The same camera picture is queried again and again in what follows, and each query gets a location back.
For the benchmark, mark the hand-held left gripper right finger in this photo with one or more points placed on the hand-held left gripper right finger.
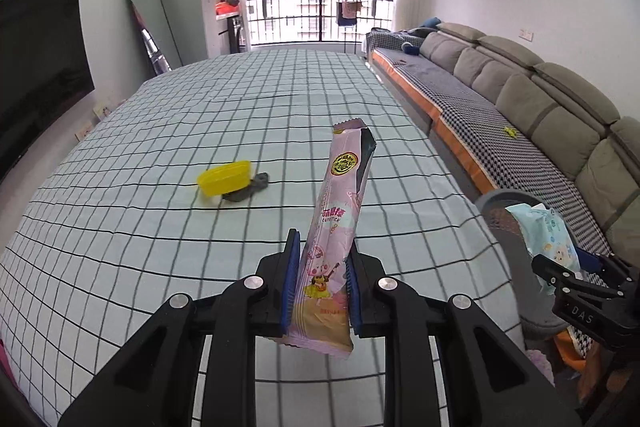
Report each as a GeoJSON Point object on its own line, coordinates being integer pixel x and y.
{"type": "Point", "coordinates": [352, 292]}

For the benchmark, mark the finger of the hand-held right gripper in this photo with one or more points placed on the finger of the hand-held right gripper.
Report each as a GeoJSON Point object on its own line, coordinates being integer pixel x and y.
{"type": "Point", "coordinates": [560, 279]}
{"type": "Point", "coordinates": [590, 259]}

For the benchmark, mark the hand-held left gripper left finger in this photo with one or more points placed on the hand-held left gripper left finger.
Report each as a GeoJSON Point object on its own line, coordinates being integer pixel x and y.
{"type": "Point", "coordinates": [290, 282]}

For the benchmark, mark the grey perforated basket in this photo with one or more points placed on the grey perforated basket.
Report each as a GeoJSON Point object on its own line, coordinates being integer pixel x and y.
{"type": "Point", "coordinates": [515, 267]}

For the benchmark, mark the light blue wipes packet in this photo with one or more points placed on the light blue wipes packet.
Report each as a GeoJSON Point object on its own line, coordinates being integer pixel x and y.
{"type": "Point", "coordinates": [545, 232]}

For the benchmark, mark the pink snack wrapper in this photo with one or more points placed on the pink snack wrapper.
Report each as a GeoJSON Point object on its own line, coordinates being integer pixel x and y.
{"type": "Point", "coordinates": [335, 217]}

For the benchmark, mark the purple fuzzy object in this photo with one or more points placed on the purple fuzzy object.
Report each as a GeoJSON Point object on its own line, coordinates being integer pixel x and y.
{"type": "Point", "coordinates": [539, 366]}

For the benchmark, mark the dark toy lizard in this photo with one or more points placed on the dark toy lizard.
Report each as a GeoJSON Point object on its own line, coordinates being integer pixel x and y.
{"type": "Point", "coordinates": [250, 189]}

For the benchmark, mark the yellow plastic container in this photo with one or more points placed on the yellow plastic container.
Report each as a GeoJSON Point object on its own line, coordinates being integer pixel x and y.
{"type": "Point", "coordinates": [222, 177]}

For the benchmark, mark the small yellow toy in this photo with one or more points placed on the small yellow toy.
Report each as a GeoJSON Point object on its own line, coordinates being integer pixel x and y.
{"type": "Point", "coordinates": [511, 132]}

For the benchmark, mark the grey sofa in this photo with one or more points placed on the grey sofa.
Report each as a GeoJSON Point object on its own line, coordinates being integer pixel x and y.
{"type": "Point", "coordinates": [450, 97]}
{"type": "Point", "coordinates": [550, 107]}

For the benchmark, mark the dark blue cloth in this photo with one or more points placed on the dark blue cloth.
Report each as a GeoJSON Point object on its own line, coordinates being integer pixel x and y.
{"type": "Point", "coordinates": [411, 48]}

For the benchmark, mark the dark stand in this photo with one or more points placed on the dark stand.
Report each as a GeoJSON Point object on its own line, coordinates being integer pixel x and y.
{"type": "Point", "coordinates": [237, 34]}

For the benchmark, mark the pink cloth on hanger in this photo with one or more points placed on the pink cloth on hanger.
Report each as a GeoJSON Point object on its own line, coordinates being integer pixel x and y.
{"type": "Point", "coordinates": [347, 9]}

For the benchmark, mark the teal cloth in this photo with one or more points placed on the teal cloth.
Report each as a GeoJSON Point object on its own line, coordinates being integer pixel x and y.
{"type": "Point", "coordinates": [430, 23]}

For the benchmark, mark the red bag on stand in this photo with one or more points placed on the red bag on stand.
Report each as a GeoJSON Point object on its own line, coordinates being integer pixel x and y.
{"type": "Point", "coordinates": [226, 8]}

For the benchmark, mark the leaning standing mirror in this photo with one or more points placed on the leaning standing mirror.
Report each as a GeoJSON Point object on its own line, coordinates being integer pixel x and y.
{"type": "Point", "coordinates": [150, 22]}

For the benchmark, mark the black television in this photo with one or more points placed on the black television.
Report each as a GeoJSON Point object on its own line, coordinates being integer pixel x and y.
{"type": "Point", "coordinates": [35, 77]}

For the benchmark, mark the wall socket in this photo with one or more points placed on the wall socket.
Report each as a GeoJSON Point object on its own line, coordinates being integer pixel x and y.
{"type": "Point", "coordinates": [527, 35]}

